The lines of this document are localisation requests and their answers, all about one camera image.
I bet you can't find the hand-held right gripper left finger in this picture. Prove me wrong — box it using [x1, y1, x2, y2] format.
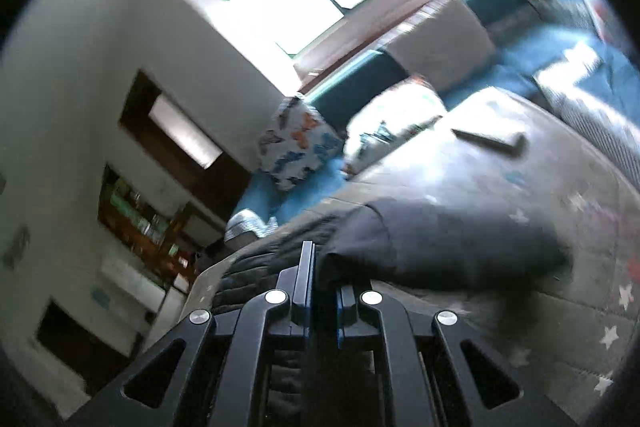
[65, 241, 316, 427]

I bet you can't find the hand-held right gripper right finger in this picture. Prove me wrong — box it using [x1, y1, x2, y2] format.
[336, 284, 576, 427]

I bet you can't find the black puffer jacket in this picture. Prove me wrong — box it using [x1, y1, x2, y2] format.
[212, 197, 573, 427]

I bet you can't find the grey patterned sofa armrest cover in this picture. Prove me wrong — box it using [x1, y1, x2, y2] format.
[225, 209, 278, 245]

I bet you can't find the brown door with glass panel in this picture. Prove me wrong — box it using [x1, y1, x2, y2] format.
[117, 69, 253, 223]

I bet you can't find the large butterfly print pillow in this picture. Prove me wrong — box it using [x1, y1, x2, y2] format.
[257, 94, 346, 192]

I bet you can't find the wooden shelf cabinet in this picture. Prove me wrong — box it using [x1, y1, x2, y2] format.
[97, 164, 226, 288]

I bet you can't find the small butterfly print pillow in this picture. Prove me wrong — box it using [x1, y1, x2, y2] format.
[342, 79, 448, 175]

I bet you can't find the teal sofa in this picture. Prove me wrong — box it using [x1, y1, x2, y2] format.
[227, 0, 640, 238]

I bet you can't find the white cushion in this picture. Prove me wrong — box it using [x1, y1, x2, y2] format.
[385, 0, 498, 90]

